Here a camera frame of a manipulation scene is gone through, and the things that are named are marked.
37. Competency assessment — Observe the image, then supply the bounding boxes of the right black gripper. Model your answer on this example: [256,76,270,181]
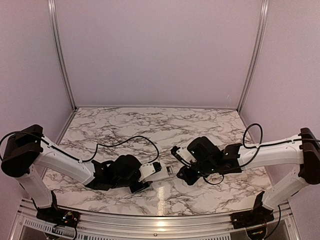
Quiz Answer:
[176,160,217,186]

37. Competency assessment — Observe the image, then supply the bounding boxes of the white remote control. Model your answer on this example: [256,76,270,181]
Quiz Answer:
[146,165,176,182]

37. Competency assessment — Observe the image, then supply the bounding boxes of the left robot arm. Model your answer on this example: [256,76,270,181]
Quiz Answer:
[0,124,161,223]

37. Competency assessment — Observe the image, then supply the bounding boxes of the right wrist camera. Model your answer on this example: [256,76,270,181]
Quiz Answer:
[170,146,196,166]

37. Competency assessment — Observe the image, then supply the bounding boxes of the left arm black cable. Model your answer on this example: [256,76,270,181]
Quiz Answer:
[88,135,160,165]

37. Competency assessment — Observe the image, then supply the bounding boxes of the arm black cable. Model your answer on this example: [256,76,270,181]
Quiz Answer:
[202,122,320,186]
[88,135,160,165]

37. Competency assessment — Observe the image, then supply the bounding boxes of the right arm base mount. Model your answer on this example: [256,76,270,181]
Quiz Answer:
[230,210,275,229]

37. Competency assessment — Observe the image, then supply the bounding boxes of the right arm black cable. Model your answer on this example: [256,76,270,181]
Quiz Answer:
[202,122,320,186]

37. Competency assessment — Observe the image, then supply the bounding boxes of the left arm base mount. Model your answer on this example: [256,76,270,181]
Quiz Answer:
[36,208,80,228]

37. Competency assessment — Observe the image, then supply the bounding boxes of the front aluminium rail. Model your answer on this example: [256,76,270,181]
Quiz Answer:
[14,199,301,240]

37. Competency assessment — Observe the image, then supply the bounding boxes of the right aluminium frame post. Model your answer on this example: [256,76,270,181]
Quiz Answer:
[236,0,270,114]

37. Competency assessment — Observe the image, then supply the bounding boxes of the aluminium frame post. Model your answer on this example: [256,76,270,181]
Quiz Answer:
[47,0,77,112]
[236,0,270,114]

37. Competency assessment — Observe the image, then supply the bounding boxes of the left aluminium frame post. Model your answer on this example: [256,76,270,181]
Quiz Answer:
[47,0,77,112]

